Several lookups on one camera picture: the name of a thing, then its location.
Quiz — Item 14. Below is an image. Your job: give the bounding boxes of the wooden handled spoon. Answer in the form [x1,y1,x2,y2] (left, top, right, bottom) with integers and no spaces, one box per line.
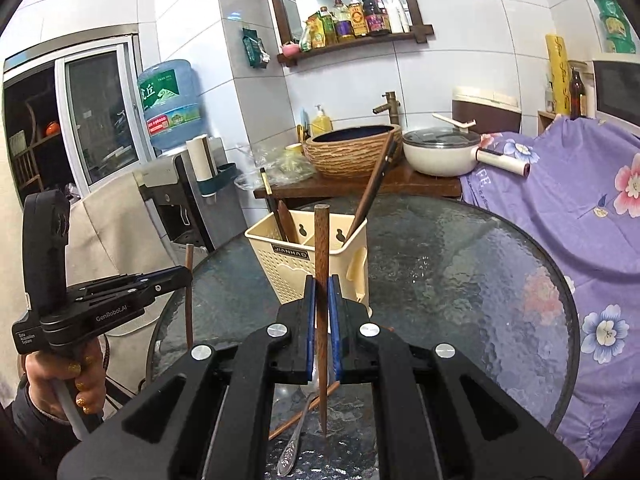
[278,200,298,244]

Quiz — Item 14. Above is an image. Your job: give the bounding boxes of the rice cooker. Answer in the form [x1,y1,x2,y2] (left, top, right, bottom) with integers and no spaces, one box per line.
[451,87,522,134]

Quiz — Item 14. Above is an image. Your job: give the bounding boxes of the beige cloth cover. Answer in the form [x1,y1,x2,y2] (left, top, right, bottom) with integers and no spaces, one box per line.
[1,165,184,404]

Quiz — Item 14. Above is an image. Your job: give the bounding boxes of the cream plastic utensil holder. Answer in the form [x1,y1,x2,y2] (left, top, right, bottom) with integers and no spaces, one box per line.
[245,210,369,306]

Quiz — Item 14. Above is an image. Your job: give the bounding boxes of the water dispenser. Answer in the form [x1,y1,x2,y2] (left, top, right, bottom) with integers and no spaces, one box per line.
[134,151,246,252]

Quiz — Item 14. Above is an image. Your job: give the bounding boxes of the cream pot with lid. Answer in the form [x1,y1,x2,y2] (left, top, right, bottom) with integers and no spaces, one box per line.
[402,127,530,178]

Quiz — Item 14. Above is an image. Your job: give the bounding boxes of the wooden utensil in holder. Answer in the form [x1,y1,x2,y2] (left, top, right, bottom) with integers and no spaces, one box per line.
[346,132,397,240]

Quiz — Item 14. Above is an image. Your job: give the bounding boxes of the green stacked containers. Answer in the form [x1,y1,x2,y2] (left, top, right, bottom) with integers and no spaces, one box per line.
[594,0,637,54]

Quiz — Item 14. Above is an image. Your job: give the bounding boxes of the left hand yellow nails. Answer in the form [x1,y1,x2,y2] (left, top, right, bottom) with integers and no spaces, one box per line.
[25,339,106,419]

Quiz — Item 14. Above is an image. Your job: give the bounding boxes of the clear plastic bag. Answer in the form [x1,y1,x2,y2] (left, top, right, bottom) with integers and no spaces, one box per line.
[234,143,316,192]

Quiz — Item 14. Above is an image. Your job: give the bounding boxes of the blue water bottle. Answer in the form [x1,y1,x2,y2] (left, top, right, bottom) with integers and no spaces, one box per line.
[137,58,205,153]

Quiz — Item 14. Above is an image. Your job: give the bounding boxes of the wooden wall shelf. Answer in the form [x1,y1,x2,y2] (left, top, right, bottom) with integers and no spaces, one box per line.
[270,0,435,67]

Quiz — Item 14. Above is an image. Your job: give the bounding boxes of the dark glass bottle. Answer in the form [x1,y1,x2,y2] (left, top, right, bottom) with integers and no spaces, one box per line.
[570,68,587,119]

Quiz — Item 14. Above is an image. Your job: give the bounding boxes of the black gold chopstick in holder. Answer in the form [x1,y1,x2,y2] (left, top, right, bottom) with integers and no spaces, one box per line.
[259,167,288,242]

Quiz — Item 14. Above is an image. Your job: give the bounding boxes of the yellow box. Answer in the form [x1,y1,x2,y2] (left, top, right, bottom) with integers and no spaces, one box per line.
[546,34,570,116]

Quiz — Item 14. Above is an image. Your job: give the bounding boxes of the yellow soap bottle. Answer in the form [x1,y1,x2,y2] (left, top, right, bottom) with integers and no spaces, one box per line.
[310,104,333,138]

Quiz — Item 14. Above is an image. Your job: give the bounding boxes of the woven basin sink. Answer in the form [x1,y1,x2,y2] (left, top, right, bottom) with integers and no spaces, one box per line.
[303,125,402,179]

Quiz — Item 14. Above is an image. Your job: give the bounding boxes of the purple floral cloth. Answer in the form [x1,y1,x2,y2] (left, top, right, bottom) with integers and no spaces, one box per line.
[461,116,639,479]

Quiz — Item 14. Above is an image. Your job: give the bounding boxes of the shiny steel spoon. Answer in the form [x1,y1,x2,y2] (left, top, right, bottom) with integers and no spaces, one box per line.
[277,385,319,478]

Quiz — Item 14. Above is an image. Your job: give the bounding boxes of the brown wooden counter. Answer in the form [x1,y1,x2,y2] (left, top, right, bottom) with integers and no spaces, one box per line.
[271,160,462,200]

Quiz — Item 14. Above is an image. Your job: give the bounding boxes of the brass faucet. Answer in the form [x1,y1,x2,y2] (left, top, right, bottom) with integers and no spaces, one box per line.
[372,91,401,126]

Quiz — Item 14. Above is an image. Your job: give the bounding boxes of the white microwave oven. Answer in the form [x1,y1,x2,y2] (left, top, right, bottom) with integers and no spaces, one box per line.
[591,53,640,136]

